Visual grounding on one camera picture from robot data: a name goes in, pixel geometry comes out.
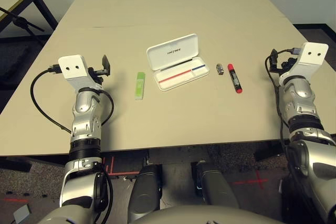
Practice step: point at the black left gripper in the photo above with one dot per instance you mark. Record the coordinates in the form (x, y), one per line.
(98, 74)

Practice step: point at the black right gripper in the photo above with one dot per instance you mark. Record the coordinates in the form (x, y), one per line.
(286, 64)

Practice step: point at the green highlighter pen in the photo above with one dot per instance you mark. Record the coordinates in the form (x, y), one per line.
(140, 86)

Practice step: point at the red black whiteboard marker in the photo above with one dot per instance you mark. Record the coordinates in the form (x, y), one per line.
(234, 78)

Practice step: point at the white plastic pencil case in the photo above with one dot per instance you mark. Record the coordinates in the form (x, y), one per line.
(173, 51)

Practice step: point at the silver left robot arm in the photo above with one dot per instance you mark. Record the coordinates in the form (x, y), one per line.
(84, 119)

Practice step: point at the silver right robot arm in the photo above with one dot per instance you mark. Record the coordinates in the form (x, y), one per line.
(302, 95)

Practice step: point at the black tripod stand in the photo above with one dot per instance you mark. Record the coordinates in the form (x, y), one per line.
(19, 20)

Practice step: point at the grey robot left leg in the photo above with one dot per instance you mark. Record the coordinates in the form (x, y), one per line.
(144, 190)

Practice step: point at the grey robot leg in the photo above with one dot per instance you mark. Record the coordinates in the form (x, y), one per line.
(144, 190)
(215, 187)

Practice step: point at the grey robot right leg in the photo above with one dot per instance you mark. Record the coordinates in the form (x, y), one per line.
(215, 187)

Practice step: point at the grey square floor pad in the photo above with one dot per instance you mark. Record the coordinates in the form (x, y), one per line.
(21, 213)

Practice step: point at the grey robot torso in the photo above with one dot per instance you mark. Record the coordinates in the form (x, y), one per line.
(197, 216)

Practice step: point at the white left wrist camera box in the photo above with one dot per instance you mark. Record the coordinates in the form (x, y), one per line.
(76, 69)

